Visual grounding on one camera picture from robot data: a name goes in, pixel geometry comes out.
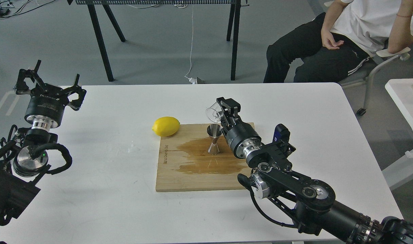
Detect seated person white shirt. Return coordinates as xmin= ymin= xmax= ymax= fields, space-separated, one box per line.
xmin=263 ymin=0 xmax=413 ymax=83

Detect white power cable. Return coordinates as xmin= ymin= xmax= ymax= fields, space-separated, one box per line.
xmin=184 ymin=4 xmax=200 ymax=84

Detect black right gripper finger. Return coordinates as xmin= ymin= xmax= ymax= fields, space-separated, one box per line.
xmin=219 ymin=108 xmax=232 ymax=136
xmin=216 ymin=97 xmax=241 ymax=119

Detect black trestle table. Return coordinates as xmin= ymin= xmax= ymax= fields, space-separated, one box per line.
xmin=67 ymin=0 xmax=248 ymax=82

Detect clear glass measuring cup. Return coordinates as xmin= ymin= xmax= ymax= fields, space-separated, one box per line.
xmin=205 ymin=102 xmax=224 ymax=124

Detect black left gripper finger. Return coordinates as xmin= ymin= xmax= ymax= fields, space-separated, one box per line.
xmin=14 ymin=60 xmax=49 ymax=99
xmin=59 ymin=74 xmax=87 ymax=111

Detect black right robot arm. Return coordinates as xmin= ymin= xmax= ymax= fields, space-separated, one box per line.
xmin=212 ymin=97 xmax=413 ymax=244

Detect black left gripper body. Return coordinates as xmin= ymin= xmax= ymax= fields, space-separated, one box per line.
xmin=24 ymin=89 xmax=69 ymax=128

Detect white side table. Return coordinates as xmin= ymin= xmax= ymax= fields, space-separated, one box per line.
xmin=382 ymin=78 xmax=413 ymax=190

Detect person's right hand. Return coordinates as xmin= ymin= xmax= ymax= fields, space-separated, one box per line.
xmin=321 ymin=27 xmax=344 ymax=50

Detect wooden cutting board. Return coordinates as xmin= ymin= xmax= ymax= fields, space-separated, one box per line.
xmin=155 ymin=124 xmax=251 ymax=192

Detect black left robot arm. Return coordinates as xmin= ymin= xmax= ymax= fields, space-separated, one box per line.
xmin=0 ymin=60 xmax=86 ymax=226

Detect yellow lemon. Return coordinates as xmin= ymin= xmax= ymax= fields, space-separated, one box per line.
xmin=151 ymin=117 xmax=180 ymax=137

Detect steel double jigger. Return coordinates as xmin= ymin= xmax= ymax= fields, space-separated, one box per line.
xmin=206 ymin=124 xmax=222 ymax=155

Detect black cables on floor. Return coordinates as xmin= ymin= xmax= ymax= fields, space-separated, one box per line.
xmin=0 ymin=0 xmax=58 ymax=24

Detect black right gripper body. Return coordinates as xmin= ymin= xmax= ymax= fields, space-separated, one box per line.
xmin=224 ymin=117 xmax=261 ymax=159

